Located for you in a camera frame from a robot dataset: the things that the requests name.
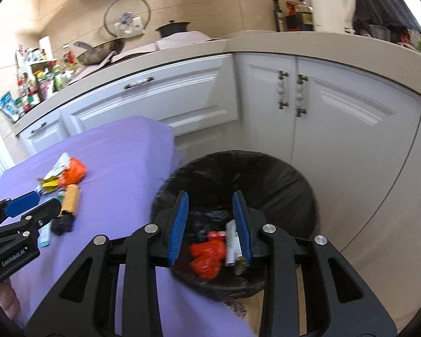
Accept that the cluster of condiment bottles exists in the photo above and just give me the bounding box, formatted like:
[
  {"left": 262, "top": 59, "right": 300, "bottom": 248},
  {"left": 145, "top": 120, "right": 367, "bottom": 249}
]
[{"left": 16, "top": 44, "right": 79, "bottom": 113}]

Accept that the blue packet on countertop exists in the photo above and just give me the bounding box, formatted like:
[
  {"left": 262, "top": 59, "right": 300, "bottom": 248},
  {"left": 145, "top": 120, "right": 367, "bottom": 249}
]
[{"left": 0, "top": 91, "right": 20, "bottom": 123}]

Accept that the slim dark glass bottle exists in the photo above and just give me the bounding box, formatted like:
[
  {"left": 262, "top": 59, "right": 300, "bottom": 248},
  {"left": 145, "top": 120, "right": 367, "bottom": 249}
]
[{"left": 273, "top": 0, "right": 284, "bottom": 32}]

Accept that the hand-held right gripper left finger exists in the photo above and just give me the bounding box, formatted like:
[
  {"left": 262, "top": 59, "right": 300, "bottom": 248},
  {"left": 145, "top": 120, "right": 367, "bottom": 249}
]
[{"left": 24, "top": 190, "right": 190, "bottom": 337}]

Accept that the trash bin with black bag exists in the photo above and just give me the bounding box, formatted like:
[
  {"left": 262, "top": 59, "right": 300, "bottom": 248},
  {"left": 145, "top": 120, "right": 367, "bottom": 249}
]
[{"left": 150, "top": 150, "right": 319, "bottom": 300}]

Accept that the paper towel roll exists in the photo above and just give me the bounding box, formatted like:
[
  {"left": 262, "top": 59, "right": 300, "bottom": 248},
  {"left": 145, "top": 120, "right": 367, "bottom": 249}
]
[{"left": 39, "top": 36, "right": 53, "bottom": 60}]

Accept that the glass pot lid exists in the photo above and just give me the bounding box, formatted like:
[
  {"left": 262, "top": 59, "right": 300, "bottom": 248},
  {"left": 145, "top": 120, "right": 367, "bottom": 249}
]
[{"left": 103, "top": 0, "right": 151, "bottom": 39}]

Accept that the white spice rack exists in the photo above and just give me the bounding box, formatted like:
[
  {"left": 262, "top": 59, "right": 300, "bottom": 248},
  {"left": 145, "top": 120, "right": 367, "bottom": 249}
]
[{"left": 17, "top": 58, "right": 57, "bottom": 78}]

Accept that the pile of food packets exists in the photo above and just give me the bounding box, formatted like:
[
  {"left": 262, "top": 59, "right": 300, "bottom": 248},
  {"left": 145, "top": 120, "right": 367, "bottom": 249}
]
[{"left": 389, "top": 23, "right": 421, "bottom": 60}]

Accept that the metal wok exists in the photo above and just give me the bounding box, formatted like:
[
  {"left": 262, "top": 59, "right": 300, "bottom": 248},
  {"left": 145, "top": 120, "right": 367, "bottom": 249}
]
[{"left": 64, "top": 37, "right": 126, "bottom": 67}]

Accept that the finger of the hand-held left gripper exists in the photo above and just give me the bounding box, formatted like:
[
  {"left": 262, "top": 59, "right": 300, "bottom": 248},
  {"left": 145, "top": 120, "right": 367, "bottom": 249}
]
[
  {"left": 0, "top": 190, "right": 42, "bottom": 234},
  {"left": 0, "top": 197, "right": 62, "bottom": 245}
]

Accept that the beige kitchen countertop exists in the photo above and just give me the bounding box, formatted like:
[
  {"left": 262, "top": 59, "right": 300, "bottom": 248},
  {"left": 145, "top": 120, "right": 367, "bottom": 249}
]
[{"left": 13, "top": 30, "right": 421, "bottom": 137}]

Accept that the dark bottle with yellow label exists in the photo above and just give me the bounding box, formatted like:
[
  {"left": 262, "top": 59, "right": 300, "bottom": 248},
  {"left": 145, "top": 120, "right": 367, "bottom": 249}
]
[{"left": 51, "top": 183, "right": 81, "bottom": 236}]

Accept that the small white cabinet door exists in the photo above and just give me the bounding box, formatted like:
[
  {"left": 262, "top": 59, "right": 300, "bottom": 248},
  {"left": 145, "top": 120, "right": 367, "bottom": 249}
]
[{"left": 19, "top": 112, "right": 69, "bottom": 155}]

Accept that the small orange plastic bag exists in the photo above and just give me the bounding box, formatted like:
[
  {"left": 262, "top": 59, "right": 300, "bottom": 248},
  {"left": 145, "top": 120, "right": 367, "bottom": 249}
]
[{"left": 59, "top": 157, "right": 88, "bottom": 186}]

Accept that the teal tube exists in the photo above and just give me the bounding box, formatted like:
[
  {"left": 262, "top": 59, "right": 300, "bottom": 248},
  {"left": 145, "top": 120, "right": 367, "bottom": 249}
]
[{"left": 38, "top": 222, "right": 52, "bottom": 247}]

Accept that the purple tablecloth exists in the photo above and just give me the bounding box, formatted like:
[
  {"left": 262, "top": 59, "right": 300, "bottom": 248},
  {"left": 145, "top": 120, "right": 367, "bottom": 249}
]
[{"left": 0, "top": 116, "right": 257, "bottom": 337}]

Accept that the bottle with red label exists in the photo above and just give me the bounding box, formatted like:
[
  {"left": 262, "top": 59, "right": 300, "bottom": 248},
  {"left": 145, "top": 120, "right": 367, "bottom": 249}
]
[{"left": 285, "top": 2, "right": 300, "bottom": 31}]

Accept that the white electric kettle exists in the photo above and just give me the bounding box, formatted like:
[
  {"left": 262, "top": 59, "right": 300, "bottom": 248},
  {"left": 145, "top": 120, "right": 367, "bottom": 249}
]
[{"left": 309, "top": 0, "right": 356, "bottom": 34}]

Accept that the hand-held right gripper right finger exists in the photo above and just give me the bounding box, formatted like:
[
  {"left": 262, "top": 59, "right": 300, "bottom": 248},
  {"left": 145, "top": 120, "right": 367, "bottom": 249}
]
[{"left": 232, "top": 190, "right": 397, "bottom": 337}]

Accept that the white tube with green print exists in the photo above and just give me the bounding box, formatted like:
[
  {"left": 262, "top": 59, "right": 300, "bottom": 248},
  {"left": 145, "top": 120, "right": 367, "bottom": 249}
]
[{"left": 225, "top": 218, "right": 240, "bottom": 267}]

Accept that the white wall outlet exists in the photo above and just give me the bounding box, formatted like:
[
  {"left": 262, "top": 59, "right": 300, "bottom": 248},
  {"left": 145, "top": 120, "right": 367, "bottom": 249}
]
[{"left": 114, "top": 17, "right": 144, "bottom": 37}]

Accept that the person's left hand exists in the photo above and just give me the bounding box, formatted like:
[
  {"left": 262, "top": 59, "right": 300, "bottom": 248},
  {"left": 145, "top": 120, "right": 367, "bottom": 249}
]
[{"left": 0, "top": 277, "right": 22, "bottom": 329}]

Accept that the clear bottle with dark sauce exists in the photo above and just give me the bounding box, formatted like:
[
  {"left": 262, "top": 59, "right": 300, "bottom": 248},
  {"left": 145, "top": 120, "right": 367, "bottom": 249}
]
[{"left": 295, "top": 0, "right": 314, "bottom": 31}]

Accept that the wide white drawer front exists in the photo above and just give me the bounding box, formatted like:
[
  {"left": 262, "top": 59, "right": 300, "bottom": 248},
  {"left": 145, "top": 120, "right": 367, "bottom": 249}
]
[{"left": 60, "top": 54, "right": 239, "bottom": 144}]

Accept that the white tube with dark print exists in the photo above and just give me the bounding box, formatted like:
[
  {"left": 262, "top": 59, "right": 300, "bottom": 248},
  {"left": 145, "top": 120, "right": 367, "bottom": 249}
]
[{"left": 42, "top": 152, "right": 72, "bottom": 179}]

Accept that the black pot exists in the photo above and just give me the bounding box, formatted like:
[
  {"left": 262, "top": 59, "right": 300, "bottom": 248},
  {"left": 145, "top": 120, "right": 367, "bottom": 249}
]
[{"left": 155, "top": 20, "right": 191, "bottom": 38}]

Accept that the knotted yellow wrapper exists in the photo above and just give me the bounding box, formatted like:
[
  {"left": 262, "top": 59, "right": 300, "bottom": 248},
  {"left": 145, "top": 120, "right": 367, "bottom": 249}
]
[{"left": 35, "top": 176, "right": 62, "bottom": 194}]

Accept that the large red plastic bag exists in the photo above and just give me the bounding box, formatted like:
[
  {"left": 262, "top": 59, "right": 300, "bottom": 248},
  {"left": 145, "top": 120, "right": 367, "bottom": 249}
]
[{"left": 189, "top": 239, "right": 227, "bottom": 281}]

